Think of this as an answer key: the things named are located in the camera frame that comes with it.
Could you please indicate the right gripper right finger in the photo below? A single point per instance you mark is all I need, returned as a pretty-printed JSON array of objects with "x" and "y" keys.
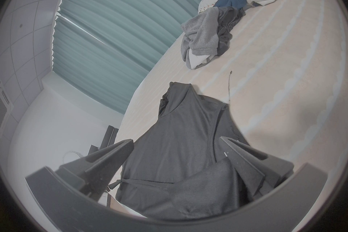
[{"x": 261, "y": 171}]

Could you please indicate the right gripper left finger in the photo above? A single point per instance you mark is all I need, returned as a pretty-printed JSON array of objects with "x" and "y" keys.
[{"x": 100, "y": 168}]

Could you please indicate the black T-shirt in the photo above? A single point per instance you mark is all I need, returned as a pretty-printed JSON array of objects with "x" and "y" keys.
[{"x": 185, "y": 130}]

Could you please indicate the bed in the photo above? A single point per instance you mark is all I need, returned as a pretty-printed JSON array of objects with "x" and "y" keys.
[{"x": 272, "y": 62}]

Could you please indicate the pile of clothes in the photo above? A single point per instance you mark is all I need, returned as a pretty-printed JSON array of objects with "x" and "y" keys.
[{"x": 204, "y": 32}]

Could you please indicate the black chest of drawers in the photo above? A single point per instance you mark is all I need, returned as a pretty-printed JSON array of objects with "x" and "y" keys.
[{"x": 110, "y": 137}]

